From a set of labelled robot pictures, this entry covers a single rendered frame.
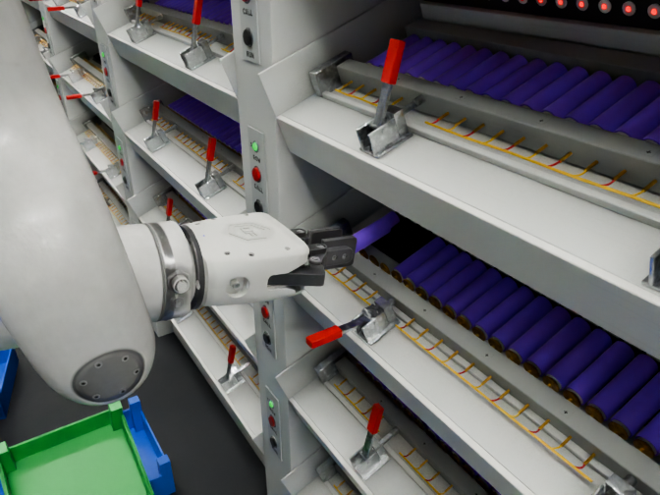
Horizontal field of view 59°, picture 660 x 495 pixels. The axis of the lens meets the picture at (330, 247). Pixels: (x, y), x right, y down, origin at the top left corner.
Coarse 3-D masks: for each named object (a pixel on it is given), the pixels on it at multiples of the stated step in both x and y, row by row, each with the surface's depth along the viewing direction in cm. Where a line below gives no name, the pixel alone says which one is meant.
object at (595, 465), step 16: (368, 288) 64; (432, 336) 57; (448, 352) 55; (464, 368) 53; (496, 384) 51; (512, 400) 49; (528, 416) 48; (560, 432) 46; (576, 448) 44; (592, 464) 43
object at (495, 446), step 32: (352, 192) 72; (320, 224) 71; (352, 224) 74; (384, 256) 68; (320, 288) 68; (352, 288) 66; (320, 320) 68; (352, 352) 64; (384, 352) 58; (416, 352) 57; (384, 384) 60; (416, 384) 54; (448, 384) 53; (448, 416) 50; (480, 416) 49; (480, 448) 47; (512, 448) 47; (544, 448) 46; (512, 480) 45; (544, 480) 44; (576, 480) 43
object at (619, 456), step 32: (384, 288) 61; (416, 320) 58; (448, 320) 55; (480, 352) 51; (480, 384) 50; (512, 384) 48; (544, 384) 47; (512, 416) 48; (544, 416) 47; (576, 416) 44; (608, 448) 42; (640, 480) 40
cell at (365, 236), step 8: (376, 224) 61; (384, 224) 62; (360, 232) 61; (368, 232) 61; (376, 232) 61; (384, 232) 62; (360, 240) 60; (368, 240) 61; (376, 240) 62; (360, 248) 61
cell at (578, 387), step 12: (612, 348) 48; (624, 348) 48; (600, 360) 48; (612, 360) 47; (624, 360) 48; (588, 372) 47; (600, 372) 47; (612, 372) 47; (576, 384) 47; (588, 384) 47; (600, 384) 47; (588, 396) 46
